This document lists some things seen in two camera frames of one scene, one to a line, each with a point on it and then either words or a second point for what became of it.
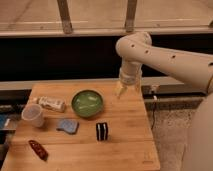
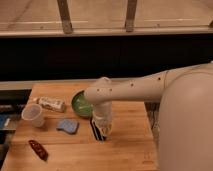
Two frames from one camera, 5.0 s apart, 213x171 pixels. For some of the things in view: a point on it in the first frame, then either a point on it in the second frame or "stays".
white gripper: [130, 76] to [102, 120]
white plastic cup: [33, 113] stays
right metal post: [131, 16] stays
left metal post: [65, 16] stays
